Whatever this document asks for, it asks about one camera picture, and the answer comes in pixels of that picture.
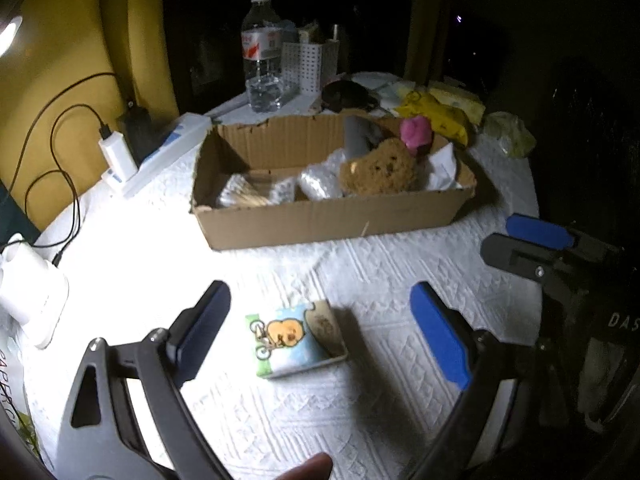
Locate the white desk lamp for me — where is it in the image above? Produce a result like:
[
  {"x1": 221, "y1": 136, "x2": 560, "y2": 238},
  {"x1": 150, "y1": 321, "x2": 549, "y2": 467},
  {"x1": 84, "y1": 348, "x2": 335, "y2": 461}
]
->
[{"x1": 0, "y1": 15, "x2": 24, "y2": 59}]

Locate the clear plastic bubble bag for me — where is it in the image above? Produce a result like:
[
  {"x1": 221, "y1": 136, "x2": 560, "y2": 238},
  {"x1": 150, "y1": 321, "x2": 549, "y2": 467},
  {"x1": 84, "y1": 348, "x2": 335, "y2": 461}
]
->
[{"x1": 297, "y1": 152, "x2": 352, "y2": 202}]

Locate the black round object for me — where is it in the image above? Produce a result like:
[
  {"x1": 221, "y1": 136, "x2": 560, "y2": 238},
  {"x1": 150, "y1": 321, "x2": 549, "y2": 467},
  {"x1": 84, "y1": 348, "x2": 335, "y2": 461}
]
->
[{"x1": 321, "y1": 80, "x2": 377, "y2": 112}]

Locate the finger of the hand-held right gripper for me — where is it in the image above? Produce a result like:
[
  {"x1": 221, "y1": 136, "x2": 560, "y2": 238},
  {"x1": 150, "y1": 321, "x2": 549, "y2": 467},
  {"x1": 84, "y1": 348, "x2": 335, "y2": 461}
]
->
[
  {"x1": 505, "y1": 213, "x2": 623, "y2": 261},
  {"x1": 480, "y1": 232, "x2": 592, "y2": 291}
]

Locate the white charger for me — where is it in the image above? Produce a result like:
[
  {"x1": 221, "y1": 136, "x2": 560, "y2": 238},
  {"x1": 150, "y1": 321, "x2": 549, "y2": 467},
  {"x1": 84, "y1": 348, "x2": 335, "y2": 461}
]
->
[{"x1": 98, "y1": 127, "x2": 139, "y2": 182}]

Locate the clear plastic water bottle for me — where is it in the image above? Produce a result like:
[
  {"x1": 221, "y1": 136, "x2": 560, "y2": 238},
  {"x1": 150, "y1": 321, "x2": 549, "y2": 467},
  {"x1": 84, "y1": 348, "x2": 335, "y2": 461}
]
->
[{"x1": 241, "y1": 0, "x2": 285, "y2": 114}]

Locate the pale yellow tissue box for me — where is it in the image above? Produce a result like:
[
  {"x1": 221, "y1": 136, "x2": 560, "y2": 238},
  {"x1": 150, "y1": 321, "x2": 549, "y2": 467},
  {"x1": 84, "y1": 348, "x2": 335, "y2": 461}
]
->
[{"x1": 427, "y1": 85, "x2": 487, "y2": 124}]

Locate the white printed paper bag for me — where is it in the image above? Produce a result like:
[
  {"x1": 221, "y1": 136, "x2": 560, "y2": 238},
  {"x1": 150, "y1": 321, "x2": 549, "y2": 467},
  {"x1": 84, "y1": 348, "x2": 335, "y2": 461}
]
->
[{"x1": 0, "y1": 347, "x2": 43, "y2": 466}]

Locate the cartoon print tissue packet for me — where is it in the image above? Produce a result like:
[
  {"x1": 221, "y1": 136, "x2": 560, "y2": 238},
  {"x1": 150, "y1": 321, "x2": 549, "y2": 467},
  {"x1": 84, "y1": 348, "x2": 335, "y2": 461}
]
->
[{"x1": 245, "y1": 299, "x2": 349, "y2": 380}]

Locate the white power strip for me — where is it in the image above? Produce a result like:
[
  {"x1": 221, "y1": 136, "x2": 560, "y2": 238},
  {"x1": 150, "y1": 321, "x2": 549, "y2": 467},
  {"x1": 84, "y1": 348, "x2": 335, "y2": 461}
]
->
[{"x1": 102, "y1": 114, "x2": 213, "y2": 197}]

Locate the black adapter cable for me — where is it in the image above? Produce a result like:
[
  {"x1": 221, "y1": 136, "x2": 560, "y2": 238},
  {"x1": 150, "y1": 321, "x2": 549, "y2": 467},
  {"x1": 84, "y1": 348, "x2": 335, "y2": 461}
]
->
[{"x1": 0, "y1": 72, "x2": 137, "y2": 181}]

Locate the white soft packet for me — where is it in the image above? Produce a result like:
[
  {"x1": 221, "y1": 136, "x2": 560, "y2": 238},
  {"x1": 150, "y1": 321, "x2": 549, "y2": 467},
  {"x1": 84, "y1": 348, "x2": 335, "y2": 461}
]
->
[{"x1": 372, "y1": 80, "x2": 417, "y2": 109}]

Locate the white towel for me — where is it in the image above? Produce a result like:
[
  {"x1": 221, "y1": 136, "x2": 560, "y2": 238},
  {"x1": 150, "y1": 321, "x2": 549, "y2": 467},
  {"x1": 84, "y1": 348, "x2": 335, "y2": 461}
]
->
[{"x1": 425, "y1": 142, "x2": 462, "y2": 191}]

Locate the crumpled pale plastic bag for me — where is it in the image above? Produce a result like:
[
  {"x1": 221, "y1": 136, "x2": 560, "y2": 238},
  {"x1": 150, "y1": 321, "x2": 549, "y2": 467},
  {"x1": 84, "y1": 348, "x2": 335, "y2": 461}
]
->
[{"x1": 482, "y1": 111, "x2": 537, "y2": 159}]

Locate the black power adapter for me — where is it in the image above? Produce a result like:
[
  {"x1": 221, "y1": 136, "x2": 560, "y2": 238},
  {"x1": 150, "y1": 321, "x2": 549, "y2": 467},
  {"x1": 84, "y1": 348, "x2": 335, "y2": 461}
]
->
[{"x1": 119, "y1": 104, "x2": 162, "y2": 162}]

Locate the white rounded device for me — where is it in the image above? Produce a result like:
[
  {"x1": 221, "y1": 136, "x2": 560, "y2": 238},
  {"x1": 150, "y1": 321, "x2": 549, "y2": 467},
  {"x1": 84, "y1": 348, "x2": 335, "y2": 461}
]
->
[{"x1": 0, "y1": 232, "x2": 70, "y2": 351}]

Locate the brown cardboard box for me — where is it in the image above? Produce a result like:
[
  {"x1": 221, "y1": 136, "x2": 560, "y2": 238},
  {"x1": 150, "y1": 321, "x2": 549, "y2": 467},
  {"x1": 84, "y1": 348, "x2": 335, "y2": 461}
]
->
[{"x1": 189, "y1": 112, "x2": 478, "y2": 252}]

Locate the pink plush toy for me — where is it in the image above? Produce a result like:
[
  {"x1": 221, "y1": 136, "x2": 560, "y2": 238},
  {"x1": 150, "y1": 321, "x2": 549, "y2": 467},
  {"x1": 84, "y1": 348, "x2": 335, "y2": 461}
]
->
[{"x1": 400, "y1": 115, "x2": 434, "y2": 157}]

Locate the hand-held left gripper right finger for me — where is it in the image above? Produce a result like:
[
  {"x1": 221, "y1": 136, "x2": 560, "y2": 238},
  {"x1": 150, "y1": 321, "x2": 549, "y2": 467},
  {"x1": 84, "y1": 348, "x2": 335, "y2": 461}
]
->
[{"x1": 407, "y1": 281, "x2": 531, "y2": 480}]

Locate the metal thermos flask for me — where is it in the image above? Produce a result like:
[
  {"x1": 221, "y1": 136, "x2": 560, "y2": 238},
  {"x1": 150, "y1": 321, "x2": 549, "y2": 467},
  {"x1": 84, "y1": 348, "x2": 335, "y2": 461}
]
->
[{"x1": 326, "y1": 23, "x2": 349, "y2": 84}]

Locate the clear striped packet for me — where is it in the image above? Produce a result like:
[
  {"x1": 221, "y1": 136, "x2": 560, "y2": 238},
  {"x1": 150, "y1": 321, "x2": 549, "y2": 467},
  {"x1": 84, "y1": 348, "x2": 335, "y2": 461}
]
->
[{"x1": 216, "y1": 172, "x2": 299, "y2": 209}]

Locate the grey sock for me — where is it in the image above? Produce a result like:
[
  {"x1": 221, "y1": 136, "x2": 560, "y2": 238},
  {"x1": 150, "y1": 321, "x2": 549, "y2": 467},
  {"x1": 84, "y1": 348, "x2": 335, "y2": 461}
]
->
[{"x1": 344, "y1": 115, "x2": 387, "y2": 159}]

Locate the white perforated container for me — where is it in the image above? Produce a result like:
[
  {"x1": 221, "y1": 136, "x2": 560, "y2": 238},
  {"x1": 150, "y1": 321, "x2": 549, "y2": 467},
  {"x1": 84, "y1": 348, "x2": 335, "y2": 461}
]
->
[{"x1": 281, "y1": 40, "x2": 324, "y2": 95}]

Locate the black charger cable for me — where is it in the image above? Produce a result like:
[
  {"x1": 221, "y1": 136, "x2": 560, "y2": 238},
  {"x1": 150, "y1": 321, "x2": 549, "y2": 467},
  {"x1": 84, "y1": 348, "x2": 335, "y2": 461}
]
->
[{"x1": 22, "y1": 104, "x2": 113, "y2": 266}]

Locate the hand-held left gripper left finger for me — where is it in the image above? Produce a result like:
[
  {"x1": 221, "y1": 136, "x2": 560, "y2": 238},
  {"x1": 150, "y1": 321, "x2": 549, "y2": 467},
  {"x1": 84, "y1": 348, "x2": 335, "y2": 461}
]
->
[{"x1": 55, "y1": 280, "x2": 236, "y2": 480}]

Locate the brown teddy bear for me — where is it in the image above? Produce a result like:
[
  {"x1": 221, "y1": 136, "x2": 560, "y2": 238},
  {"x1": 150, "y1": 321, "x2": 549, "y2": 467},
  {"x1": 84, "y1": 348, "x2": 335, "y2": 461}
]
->
[{"x1": 339, "y1": 137, "x2": 422, "y2": 197}]

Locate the person's left hand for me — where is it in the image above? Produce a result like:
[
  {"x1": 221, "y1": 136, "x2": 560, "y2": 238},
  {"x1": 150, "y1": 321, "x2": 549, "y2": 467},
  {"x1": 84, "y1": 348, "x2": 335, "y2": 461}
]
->
[{"x1": 280, "y1": 452, "x2": 335, "y2": 480}]

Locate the wide yellow curtain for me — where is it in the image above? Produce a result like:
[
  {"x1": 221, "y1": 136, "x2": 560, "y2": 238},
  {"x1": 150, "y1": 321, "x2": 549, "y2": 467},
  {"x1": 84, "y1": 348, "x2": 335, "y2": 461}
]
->
[{"x1": 0, "y1": 0, "x2": 182, "y2": 233}]

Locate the yellow wipes packet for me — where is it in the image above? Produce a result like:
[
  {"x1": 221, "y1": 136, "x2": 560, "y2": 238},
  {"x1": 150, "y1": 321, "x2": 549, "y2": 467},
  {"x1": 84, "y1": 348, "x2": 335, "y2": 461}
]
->
[{"x1": 396, "y1": 91, "x2": 469, "y2": 149}]

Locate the narrow yellow curtain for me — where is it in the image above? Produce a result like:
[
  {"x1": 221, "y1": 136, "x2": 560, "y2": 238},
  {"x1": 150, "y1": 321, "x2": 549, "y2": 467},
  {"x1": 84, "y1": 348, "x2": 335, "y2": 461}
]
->
[{"x1": 404, "y1": 0, "x2": 452, "y2": 88}]

